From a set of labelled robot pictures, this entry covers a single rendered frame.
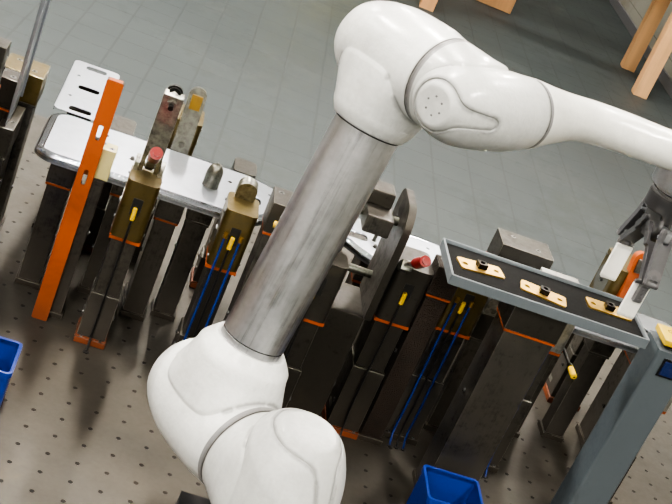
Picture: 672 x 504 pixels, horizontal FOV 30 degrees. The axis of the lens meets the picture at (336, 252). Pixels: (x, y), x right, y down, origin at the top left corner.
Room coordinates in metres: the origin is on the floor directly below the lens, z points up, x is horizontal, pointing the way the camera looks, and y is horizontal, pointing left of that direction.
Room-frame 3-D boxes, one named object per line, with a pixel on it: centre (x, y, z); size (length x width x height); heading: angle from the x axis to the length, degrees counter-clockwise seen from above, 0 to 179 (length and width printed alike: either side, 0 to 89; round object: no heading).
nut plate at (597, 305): (2.03, -0.48, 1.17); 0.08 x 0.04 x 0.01; 102
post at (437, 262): (2.08, -0.20, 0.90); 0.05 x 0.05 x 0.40; 12
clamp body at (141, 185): (2.00, 0.36, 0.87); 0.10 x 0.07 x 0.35; 12
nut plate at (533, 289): (1.98, -0.35, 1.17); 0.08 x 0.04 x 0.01; 91
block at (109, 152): (2.04, 0.45, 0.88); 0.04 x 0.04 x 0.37; 12
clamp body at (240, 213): (2.01, 0.18, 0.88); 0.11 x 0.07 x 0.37; 12
